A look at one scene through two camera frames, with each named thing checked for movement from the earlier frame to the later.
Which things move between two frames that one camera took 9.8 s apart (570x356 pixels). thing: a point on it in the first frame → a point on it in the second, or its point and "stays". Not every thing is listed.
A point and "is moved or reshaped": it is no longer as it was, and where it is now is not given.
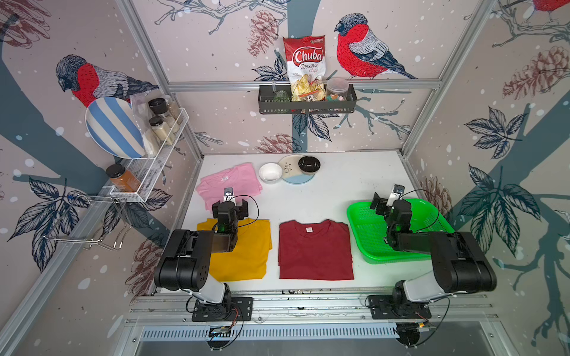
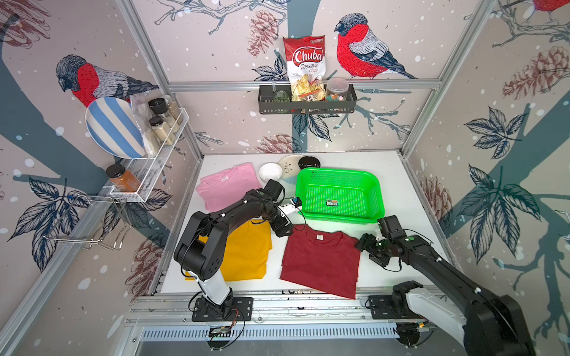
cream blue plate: x=291 y=173 stays
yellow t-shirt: x=248 y=259 stays
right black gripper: x=381 y=203 → x=364 y=243
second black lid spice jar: x=162 y=130 stays
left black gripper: x=242 y=210 → x=285 y=229
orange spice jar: x=121 y=179 stays
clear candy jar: x=337 y=89 stays
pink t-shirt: x=242 y=178 stays
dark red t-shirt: x=315 y=250 is moved or reshaped
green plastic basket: x=370 y=227 → x=341 y=195
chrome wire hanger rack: x=95 y=219 stays
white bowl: x=270 y=172 stays
